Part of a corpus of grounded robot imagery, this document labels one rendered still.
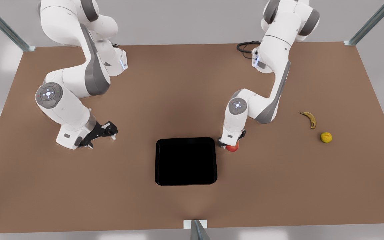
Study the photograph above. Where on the red apple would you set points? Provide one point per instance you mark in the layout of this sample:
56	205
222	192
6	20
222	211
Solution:
232	147

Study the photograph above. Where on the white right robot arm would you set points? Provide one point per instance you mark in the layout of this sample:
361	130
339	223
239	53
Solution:
68	110

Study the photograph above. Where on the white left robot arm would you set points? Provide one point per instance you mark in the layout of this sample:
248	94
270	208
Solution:
277	66

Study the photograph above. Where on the black square tray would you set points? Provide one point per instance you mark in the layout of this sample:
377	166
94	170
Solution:
186	161

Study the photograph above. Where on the brown-spotted yellow banana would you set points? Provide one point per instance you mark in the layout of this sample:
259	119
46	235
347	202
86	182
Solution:
310	118

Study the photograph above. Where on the yellow orange fruit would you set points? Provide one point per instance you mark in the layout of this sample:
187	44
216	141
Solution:
326	137

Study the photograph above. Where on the silver frame post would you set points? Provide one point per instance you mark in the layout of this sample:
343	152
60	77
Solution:
2	25
197	230
372	21

